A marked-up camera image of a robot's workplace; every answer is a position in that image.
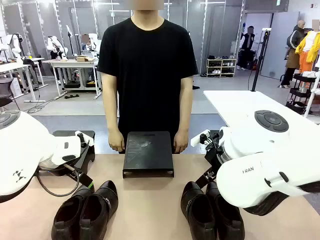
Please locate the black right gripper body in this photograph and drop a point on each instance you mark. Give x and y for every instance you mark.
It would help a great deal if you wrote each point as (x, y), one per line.
(215, 160)

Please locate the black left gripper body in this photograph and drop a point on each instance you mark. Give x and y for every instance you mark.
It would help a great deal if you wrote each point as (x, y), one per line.
(72, 172)

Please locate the person's right forearm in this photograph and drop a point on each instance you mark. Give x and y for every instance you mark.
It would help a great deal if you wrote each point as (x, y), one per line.
(111, 115)

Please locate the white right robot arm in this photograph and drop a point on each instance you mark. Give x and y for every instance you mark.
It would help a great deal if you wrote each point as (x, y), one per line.
(250, 155)

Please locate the person's left forearm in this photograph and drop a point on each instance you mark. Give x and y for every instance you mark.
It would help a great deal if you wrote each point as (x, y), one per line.
(184, 115)

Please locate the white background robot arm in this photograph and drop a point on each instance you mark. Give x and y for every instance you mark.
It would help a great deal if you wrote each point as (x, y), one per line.
(12, 45)
(53, 45)
(94, 41)

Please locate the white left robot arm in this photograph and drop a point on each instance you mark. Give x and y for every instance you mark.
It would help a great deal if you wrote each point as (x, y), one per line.
(25, 150)

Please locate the plain black shoe stand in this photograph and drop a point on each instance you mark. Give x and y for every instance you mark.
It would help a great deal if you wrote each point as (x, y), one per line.
(88, 155)

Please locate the scratched black shoe stand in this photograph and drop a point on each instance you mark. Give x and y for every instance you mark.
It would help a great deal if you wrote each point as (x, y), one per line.
(147, 155)

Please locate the person in black t-shirt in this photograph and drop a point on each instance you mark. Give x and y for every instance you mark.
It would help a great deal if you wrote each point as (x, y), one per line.
(147, 75)

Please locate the person in varsity jacket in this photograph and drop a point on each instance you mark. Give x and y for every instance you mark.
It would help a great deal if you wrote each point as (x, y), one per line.
(247, 42)

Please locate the seated background person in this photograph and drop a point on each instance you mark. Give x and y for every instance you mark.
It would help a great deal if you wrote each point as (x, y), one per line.
(87, 46)

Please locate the person's left hand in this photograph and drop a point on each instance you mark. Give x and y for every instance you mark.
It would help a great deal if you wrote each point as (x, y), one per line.
(181, 142)

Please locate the person's right hand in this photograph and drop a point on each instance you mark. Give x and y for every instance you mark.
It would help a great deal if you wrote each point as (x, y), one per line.
(116, 141)

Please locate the black buckled leather shoe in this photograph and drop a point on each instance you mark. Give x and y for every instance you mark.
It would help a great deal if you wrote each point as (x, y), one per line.
(100, 210)

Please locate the large white table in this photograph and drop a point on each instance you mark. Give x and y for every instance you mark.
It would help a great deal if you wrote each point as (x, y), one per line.
(237, 102)

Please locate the black floor power strip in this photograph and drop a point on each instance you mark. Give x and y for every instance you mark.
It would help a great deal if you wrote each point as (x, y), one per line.
(71, 96)

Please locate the wooden shoe rack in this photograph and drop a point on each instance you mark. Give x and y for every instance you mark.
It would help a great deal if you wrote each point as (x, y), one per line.
(221, 66)

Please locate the dark suitcase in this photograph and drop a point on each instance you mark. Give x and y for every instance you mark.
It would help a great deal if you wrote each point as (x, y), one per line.
(251, 62)

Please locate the black utility cart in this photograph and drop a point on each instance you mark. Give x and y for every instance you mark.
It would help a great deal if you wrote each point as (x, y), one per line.
(300, 93)

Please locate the cardboard box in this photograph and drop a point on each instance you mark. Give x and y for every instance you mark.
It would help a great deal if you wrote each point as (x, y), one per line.
(83, 59)

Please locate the white metal rack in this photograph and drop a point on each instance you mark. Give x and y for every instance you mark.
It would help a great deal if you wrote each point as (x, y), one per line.
(312, 97)

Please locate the white long background desk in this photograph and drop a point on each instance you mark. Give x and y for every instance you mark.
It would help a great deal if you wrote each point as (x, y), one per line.
(15, 67)

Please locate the figure in brown coat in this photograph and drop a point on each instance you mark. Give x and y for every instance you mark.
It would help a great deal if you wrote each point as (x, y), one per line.
(292, 60)

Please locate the mannequin with yellow jacket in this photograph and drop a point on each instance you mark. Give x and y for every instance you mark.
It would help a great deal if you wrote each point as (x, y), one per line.
(311, 52)

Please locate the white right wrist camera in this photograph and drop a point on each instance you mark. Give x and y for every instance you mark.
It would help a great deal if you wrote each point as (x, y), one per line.
(197, 140)

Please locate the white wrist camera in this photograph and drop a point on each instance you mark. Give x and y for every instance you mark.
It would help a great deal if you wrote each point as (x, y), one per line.
(197, 140)
(85, 133)

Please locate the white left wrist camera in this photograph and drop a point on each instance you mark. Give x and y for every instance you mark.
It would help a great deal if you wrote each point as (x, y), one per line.
(85, 133)

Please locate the black camera tripod pole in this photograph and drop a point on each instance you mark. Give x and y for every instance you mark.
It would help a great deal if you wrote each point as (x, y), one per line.
(257, 70)

